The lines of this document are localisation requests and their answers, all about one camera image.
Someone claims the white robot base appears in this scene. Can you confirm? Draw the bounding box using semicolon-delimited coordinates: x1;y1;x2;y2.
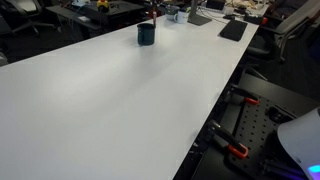
277;106;320;180

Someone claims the grey mug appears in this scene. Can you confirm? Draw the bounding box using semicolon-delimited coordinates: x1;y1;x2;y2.
164;4;181;21

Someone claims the white mug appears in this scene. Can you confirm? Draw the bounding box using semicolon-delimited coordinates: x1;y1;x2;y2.
173;9;190;25

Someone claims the dark blue mug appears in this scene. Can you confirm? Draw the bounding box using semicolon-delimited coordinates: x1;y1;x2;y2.
136;22;157;47

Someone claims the dark desk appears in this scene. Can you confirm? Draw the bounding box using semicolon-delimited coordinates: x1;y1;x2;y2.
44;0;149;31

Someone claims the grey monitor stand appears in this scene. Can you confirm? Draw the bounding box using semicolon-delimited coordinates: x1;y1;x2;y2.
187;0;213;27

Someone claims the yellow object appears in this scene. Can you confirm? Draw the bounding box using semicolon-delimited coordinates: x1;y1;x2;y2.
96;0;111;14

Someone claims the black device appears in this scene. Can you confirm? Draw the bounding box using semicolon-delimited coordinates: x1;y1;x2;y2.
205;0;226;11

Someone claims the small white cup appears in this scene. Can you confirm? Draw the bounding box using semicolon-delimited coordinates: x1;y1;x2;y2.
223;5;235;16

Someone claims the black flat pad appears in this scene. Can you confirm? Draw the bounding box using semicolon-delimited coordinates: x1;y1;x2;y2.
218;19;249;43

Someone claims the small black box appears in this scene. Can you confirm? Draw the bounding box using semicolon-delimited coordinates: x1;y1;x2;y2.
243;12;269;26

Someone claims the grey office chair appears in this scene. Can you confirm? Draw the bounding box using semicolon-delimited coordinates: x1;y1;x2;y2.
0;0;57;36

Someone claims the black office chair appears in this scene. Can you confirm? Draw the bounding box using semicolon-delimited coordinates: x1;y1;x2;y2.
245;0;320;65

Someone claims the black perforated mounting board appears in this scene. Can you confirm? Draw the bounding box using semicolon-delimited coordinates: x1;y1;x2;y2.
191;73;320;180

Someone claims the orange handled black clamp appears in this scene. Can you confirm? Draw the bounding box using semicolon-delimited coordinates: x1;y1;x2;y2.
207;119;250;160
229;84;261;106

